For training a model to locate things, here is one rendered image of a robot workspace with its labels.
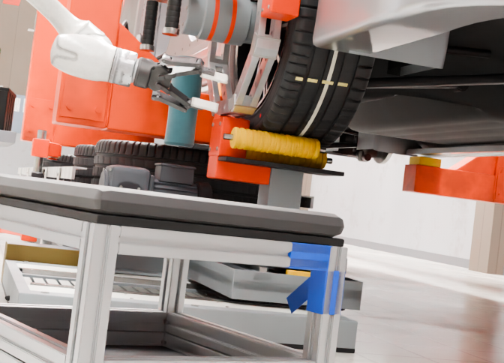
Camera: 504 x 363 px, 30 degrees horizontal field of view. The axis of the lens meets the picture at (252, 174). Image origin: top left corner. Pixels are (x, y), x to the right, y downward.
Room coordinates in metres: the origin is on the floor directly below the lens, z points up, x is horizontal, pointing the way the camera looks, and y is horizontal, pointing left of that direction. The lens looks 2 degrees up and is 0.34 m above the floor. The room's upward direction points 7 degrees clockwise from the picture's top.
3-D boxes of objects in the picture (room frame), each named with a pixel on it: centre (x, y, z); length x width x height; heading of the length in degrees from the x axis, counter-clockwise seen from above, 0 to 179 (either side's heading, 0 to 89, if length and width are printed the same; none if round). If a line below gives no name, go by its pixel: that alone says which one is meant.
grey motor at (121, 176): (2.93, 0.25, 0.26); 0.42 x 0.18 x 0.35; 107
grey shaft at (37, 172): (4.15, 0.94, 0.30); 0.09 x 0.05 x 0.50; 17
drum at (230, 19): (2.64, 0.15, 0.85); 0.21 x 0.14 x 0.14; 107
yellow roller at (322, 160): (2.71, -0.09, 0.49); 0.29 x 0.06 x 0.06; 107
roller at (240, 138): (2.57, -0.05, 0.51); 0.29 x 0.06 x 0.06; 107
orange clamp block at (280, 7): (2.36, -0.02, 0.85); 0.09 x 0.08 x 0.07; 17
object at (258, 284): (2.71, -0.09, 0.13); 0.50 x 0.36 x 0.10; 17
